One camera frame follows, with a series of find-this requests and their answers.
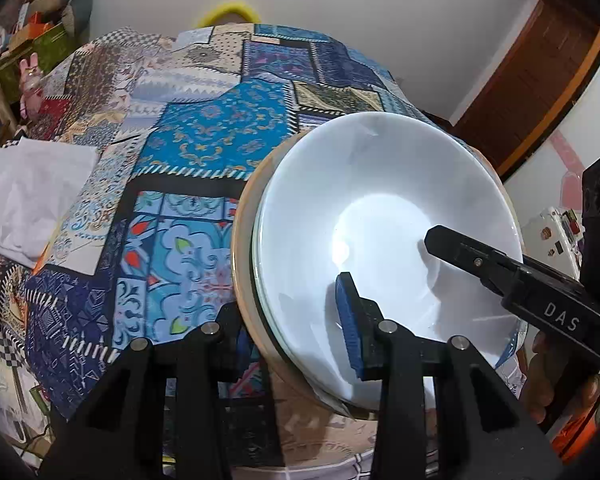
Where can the grey plush toy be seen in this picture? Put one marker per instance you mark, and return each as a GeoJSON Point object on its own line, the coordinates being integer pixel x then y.
{"type": "Point", "coordinates": [72, 0]}

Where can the patchwork printed blanket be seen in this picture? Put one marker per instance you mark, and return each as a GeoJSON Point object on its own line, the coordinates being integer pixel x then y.
{"type": "Point", "coordinates": [205, 135]}

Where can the mint green bowl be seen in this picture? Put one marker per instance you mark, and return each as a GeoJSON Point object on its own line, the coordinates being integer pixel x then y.
{"type": "Point", "coordinates": [320, 396]}

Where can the pink bunny toy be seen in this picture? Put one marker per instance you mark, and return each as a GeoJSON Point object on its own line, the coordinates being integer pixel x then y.
{"type": "Point", "coordinates": [30, 85]}

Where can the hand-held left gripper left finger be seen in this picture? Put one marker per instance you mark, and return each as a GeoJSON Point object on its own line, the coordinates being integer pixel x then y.
{"type": "Point", "coordinates": [205, 350]}

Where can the white box with stickers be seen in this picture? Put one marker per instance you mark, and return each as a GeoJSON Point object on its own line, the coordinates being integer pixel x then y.
{"type": "Point", "coordinates": [545, 230]}

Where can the white heart-print sliding door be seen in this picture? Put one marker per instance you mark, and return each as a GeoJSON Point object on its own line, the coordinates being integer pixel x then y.
{"type": "Point", "coordinates": [595, 100]}

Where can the green storage box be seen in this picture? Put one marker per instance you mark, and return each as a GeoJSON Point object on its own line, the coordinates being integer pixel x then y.
{"type": "Point", "coordinates": [45, 47]}

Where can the brown wooden door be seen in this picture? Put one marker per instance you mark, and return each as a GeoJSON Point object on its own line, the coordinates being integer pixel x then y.
{"type": "Point", "coordinates": [530, 85]}

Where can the pale pink bowl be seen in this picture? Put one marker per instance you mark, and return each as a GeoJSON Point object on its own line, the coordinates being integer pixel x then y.
{"type": "Point", "coordinates": [242, 260]}

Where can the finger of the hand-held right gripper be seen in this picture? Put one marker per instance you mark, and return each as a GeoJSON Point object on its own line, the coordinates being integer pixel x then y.
{"type": "Point", "coordinates": [465, 255]}

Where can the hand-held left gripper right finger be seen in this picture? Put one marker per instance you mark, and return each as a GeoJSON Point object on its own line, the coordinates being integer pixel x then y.
{"type": "Point", "coordinates": [347, 320]}

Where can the white folded cloth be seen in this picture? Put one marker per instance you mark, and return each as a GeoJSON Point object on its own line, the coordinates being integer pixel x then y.
{"type": "Point", "coordinates": [30, 195]}

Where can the white bowl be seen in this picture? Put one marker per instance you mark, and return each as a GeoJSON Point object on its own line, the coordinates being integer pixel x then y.
{"type": "Point", "coordinates": [380, 185]}

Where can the person's right hand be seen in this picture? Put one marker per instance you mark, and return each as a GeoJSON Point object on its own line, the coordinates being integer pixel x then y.
{"type": "Point", "coordinates": [555, 385]}

